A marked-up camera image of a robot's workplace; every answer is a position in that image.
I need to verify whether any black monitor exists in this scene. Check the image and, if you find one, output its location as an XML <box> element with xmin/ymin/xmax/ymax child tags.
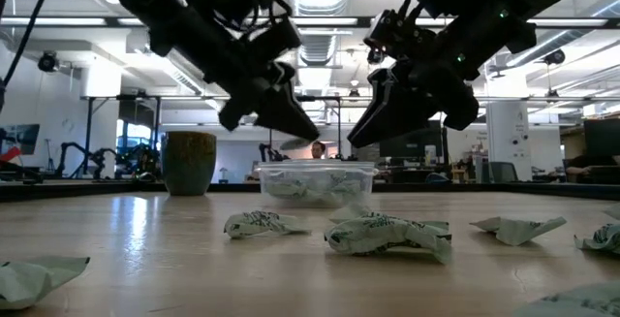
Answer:
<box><xmin>582</xmin><ymin>117</ymin><xmax>620</xmax><ymax>159</ymax></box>
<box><xmin>379</xmin><ymin>121</ymin><xmax>445</xmax><ymax>160</ymax></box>

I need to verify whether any person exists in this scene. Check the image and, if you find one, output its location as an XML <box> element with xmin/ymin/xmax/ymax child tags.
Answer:
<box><xmin>563</xmin><ymin>153</ymin><xmax>620</xmax><ymax>185</ymax></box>
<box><xmin>309</xmin><ymin>140</ymin><xmax>328</xmax><ymax>161</ymax></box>

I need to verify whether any grey office chair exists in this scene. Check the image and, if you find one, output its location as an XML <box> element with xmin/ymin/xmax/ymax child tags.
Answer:
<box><xmin>488</xmin><ymin>161</ymin><xmax>520</xmax><ymax>184</ymax></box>

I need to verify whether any black ceiling camera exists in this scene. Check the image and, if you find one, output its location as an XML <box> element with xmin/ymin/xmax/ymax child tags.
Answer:
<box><xmin>37</xmin><ymin>49</ymin><xmax>62</xmax><ymax>74</ymax></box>
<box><xmin>542</xmin><ymin>47</ymin><xmax>568</xmax><ymax>67</ymax></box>

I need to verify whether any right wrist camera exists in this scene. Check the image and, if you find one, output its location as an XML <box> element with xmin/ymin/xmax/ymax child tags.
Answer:
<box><xmin>363</xmin><ymin>8</ymin><xmax>423</xmax><ymax>67</ymax></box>

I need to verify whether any white column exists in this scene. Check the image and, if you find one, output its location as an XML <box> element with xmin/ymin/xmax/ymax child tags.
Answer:
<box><xmin>484</xmin><ymin>99</ymin><xmax>533</xmax><ymax>183</ymax></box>

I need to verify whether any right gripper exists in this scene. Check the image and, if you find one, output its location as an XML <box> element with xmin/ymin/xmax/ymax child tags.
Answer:
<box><xmin>347</xmin><ymin>25</ymin><xmax>491</xmax><ymax>149</ymax></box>

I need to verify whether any black hanging cable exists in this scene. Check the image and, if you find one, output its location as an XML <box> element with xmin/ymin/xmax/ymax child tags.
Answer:
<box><xmin>0</xmin><ymin>0</ymin><xmax>65</xmax><ymax>111</ymax></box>

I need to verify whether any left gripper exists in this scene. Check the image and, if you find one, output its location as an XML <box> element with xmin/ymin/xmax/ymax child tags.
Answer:
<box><xmin>202</xmin><ymin>16</ymin><xmax>323</xmax><ymax>143</ymax></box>

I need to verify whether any olive ceramic mug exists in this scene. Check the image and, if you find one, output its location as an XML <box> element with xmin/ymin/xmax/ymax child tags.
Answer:
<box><xmin>160</xmin><ymin>130</ymin><xmax>218</xmax><ymax>198</ymax></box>

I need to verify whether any rectangular clear plastic container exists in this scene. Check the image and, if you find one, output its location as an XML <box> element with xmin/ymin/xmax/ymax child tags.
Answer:
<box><xmin>255</xmin><ymin>159</ymin><xmax>379</xmax><ymax>210</ymax></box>

